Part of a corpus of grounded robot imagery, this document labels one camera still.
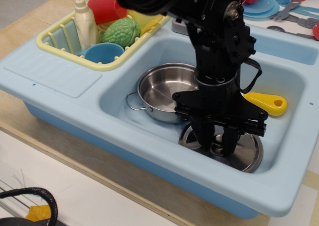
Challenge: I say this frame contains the blue plastic cup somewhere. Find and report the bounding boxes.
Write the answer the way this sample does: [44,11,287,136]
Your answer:
[84,42,125,64]

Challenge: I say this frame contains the yellow plastic plate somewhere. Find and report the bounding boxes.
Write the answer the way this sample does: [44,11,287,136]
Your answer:
[140,15,163,36]

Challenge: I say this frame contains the cream plastic bottle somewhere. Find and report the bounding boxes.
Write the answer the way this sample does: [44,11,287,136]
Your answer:
[74,0,100,50]

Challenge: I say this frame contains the grey toy faucet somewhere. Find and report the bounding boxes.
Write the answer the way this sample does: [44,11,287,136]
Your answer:
[171,18,188,35]

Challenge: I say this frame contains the blue plastic plates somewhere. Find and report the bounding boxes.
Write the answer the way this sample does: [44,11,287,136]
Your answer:
[244,0,280,20]

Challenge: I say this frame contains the yellow tape piece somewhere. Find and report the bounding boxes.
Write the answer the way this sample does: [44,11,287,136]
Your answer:
[25,205,51,222]

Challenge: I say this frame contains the stainless steel pot lid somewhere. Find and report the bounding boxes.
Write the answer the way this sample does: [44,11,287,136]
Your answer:
[178,125,263,173]

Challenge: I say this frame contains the blue toy cutlery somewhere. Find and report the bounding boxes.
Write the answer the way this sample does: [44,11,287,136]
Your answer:
[292,6,319,13]

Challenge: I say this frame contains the black braided cable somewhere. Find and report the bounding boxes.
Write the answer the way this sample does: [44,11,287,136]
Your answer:
[0,187,58,226]

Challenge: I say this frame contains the grey toy spatula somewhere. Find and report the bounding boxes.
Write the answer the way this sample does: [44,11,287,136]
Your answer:
[297,17,319,29]

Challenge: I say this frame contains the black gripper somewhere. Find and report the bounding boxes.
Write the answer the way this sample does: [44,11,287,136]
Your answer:
[172,82,268,156]

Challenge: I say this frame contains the yellow handled toy knife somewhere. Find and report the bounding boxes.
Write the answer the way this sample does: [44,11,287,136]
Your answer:
[243,92,288,116]

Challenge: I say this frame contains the green toy cabbage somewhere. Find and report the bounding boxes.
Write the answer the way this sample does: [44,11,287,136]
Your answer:
[101,18,141,48]

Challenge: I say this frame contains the yellow dish drying rack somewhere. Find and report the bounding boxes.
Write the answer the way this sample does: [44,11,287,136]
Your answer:
[36,9,170,71]

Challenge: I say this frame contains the red plastic cup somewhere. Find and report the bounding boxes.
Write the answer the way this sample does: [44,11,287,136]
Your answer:
[88,0,128,25]

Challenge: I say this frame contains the red plate edge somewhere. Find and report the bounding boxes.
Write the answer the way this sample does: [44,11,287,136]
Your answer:
[313,23,319,41]

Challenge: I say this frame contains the grey toy ladle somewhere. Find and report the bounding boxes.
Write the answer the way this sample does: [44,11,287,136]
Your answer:
[266,25,319,40]

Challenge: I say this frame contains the light blue toy sink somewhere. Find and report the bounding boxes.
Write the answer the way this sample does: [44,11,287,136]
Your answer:
[0,22,319,219]

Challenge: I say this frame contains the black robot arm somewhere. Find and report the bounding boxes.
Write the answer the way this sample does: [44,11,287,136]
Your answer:
[117,0,268,156]

